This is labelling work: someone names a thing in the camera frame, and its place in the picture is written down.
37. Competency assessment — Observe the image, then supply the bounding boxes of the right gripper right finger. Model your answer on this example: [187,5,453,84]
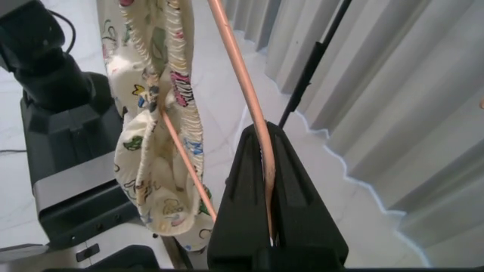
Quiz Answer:
[266,121,349,268]

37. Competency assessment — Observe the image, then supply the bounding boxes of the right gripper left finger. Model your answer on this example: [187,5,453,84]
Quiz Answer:
[206,124,271,268]

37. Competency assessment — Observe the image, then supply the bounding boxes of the cream printed garment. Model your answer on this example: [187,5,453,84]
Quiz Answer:
[96,0,216,252]

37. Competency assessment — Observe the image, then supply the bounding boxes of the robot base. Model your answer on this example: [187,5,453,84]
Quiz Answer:
[0,0,160,270]

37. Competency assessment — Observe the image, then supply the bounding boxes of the black clothes rack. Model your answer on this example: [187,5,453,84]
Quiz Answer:
[278,0,352,129]

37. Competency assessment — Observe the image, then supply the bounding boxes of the black cable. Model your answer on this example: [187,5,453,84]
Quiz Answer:
[48,9,77,54]

